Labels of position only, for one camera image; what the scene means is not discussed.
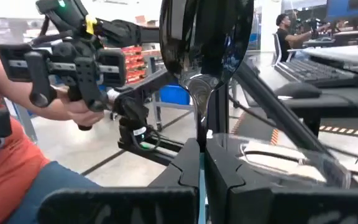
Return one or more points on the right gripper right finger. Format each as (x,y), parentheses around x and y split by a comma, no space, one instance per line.
(222,193)

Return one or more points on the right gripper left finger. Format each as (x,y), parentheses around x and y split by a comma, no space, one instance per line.
(179,174)

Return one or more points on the grey flat panel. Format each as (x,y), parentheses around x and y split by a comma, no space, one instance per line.
(337,54)

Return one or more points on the person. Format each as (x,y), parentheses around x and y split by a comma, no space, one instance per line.
(283,37)
(5,174)

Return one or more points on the black desk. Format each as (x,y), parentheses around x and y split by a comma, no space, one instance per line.
(337,102)

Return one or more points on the blue-screen computer monitor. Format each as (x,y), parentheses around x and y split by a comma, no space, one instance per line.
(353,9)

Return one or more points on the black striped-edge mat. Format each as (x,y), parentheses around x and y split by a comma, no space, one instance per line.
(337,124)

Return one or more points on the person's hand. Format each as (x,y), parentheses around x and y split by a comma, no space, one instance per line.
(82,112)

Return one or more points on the red stacked crates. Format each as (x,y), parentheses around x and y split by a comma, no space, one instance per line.
(134,65)

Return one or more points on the blue plastic bin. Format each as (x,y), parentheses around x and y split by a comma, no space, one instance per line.
(174,95)

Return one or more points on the clear plastic bin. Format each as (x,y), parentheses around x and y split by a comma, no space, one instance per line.
(291,161)

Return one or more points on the black computer keyboard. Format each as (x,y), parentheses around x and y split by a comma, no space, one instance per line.
(312,71)

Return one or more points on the white office chair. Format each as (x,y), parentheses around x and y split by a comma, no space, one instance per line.
(277,49)

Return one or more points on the black computer mouse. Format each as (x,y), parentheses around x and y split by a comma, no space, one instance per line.
(297,90)

